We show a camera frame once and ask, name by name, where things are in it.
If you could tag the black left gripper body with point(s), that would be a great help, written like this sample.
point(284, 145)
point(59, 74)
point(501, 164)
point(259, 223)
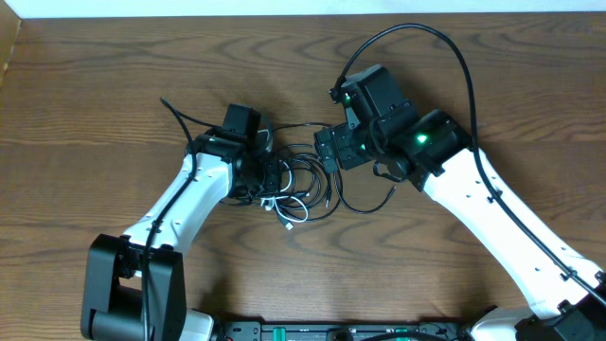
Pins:
point(264, 177)

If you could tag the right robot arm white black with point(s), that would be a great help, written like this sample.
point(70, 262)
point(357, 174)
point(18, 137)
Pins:
point(435, 154)

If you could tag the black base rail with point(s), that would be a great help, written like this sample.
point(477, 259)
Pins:
point(253, 330)

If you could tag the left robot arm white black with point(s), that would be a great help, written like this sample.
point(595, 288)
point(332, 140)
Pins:
point(134, 285)

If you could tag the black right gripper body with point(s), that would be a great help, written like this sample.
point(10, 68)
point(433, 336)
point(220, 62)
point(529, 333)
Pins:
point(354, 148)

